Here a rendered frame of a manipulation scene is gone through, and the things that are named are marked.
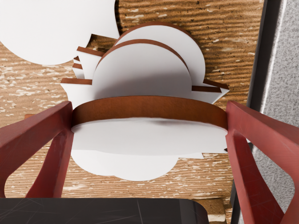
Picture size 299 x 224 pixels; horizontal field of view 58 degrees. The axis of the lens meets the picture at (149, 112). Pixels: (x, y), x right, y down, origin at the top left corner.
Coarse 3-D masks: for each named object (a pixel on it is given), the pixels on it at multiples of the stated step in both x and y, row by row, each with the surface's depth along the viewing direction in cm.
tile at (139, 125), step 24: (120, 96) 11; (144, 96) 10; (168, 96) 10; (72, 120) 12; (96, 120) 11; (120, 120) 10; (144, 120) 10; (168, 120) 10; (192, 120) 10; (216, 120) 11; (96, 144) 17; (120, 144) 17; (144, 144) 17; (168, 144) 17; (192, 144) 16; (216, 144) 16
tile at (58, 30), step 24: (0, 0) 20; (24, 0) 20; (48, 0) 20; (72, 0) 20; (96, 0) 21; (0, 24) 21; (24, 24) 21; (48, 24) 21; (72, 24) 21; (96, 24) 22; (24, 48) 22; (48, 48) 22; (72, 48) 23
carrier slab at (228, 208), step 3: (225, 204) 40; (228, 204) 40; (225, 207) 39; (228, 207) 39; (231, 207) 39; (225, 210) 39; (228, 210) 39; (231, 210) 39; (228, 213) 40; (231, 213) 40; (228, 216) 40; (228, 219) 41; (228, 222) 41
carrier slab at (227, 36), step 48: (144, 0) 22; (192, 0) 22; (240, 0) 22; (0, 48) 24; (96, 48) 24; (240, 48) 24; (0, 96) 27; (48, 96) 27; (240, 96) 28; (48, 144) 31; (96, 192) 37; (144, 192) 37; (192, 192) 37
